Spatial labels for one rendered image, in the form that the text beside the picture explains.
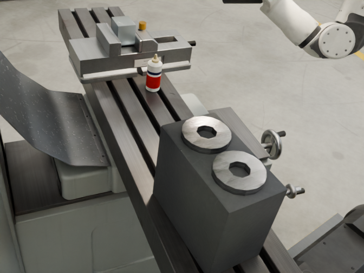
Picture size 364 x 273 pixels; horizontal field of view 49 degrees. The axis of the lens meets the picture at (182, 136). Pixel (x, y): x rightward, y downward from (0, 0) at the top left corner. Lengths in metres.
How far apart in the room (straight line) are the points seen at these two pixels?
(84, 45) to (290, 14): 0.57
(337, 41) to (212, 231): 0.53
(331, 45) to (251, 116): 1.76
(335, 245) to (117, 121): 0.74
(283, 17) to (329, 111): 2.06
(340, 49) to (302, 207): 1.35
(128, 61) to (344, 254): 0.85
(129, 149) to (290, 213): 1.35
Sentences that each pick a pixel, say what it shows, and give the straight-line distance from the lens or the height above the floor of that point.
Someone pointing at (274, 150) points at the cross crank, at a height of 0.60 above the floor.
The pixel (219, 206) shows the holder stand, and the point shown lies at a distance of 0.62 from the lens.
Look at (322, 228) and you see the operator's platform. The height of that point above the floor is 0.40.
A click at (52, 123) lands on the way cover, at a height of 0.87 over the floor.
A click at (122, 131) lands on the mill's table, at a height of 0.90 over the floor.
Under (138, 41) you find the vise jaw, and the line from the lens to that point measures 1.17.
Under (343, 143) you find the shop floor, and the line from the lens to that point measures 2.76.
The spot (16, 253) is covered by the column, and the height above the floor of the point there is 0.58.
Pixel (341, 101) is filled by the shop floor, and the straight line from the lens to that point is 3.18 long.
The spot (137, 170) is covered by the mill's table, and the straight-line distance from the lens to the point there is 0.90.
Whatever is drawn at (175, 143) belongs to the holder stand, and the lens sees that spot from 0.70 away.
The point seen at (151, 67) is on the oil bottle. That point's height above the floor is 0.98.
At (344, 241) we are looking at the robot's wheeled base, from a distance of 1.35.
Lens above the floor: 1.55
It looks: 40 degrees down
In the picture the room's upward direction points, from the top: 10 degrees clockwise
